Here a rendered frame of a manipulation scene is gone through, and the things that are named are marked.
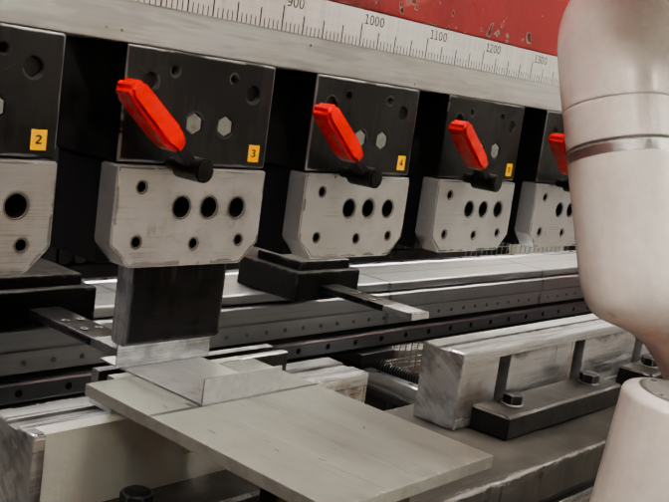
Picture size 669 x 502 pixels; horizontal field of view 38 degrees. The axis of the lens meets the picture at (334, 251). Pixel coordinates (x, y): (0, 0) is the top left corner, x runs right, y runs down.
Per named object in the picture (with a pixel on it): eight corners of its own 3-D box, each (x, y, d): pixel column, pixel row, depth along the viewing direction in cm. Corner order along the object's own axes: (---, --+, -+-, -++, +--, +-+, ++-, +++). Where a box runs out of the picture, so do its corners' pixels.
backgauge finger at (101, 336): (76, 379, 81) (82, 321, 81) (-71, 304, 98) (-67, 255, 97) (187, 363, 90) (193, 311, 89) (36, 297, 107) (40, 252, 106)
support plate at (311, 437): (331, 525, 59) (334, 510, 59) (84, 395, 76) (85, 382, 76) (492, 467, 73) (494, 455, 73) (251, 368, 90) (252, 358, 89)
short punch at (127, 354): (122, 372, 79) (134, 257, 78) (108, 365, 81) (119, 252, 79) (215, 358, 87) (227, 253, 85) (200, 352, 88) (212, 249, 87)
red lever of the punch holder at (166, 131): (146, 75, 66) (218, 170, 73) (111, 70, 69) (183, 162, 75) (130, 94, 65) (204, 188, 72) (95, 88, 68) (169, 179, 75)
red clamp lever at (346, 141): (340, 101, 81) (385, 177, 88) (305, 96, 84) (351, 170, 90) (329, 116, 80) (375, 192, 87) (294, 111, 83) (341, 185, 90)
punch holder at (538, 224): (527, 248, 117) (550, 110, 114) (468, 234, 122) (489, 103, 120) (585, 245, 128) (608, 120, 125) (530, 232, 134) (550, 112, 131)
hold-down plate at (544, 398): (505, 441, 114) (509, 417, 114) (467, 427, 118) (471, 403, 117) (618, 404, 137) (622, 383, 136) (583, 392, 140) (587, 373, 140)
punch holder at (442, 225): (428, 253, 102) (452, 95, 99) (366, 237, 107) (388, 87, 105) (505, 249, 113) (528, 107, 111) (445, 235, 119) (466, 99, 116)
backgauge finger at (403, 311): (387, 334, 112) (393, 291, 112) (236, 283, 129) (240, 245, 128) (447, 325, 121) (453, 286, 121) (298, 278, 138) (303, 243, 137)
